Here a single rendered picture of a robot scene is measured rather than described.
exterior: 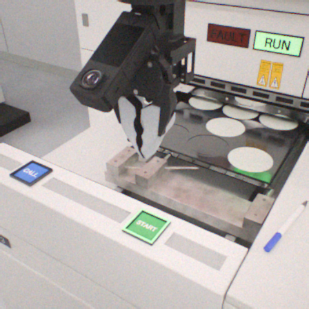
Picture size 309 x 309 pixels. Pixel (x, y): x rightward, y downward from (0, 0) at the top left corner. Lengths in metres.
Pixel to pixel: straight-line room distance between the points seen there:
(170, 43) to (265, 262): 0.32
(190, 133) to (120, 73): 0.58
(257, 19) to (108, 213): 0.61
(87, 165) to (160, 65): 0.60
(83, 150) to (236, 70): 0.48
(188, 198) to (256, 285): 0.29
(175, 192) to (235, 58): 0.43
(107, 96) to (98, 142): 0.70
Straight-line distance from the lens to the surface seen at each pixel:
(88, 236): 0.61
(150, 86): 0.41
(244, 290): 0.51
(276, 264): 0.55
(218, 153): 0.86
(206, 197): 0.76
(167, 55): 0.41
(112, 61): 0.38
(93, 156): 0.99
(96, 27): 1.26
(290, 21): 0.96
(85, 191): 0.65
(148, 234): 0.56
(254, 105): 1.03
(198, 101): 1.10
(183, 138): 0.91
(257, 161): 0.85
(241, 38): 1.00
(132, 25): 0.40
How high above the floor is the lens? 1.37
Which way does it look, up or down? 34 degrees down
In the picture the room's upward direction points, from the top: straight up
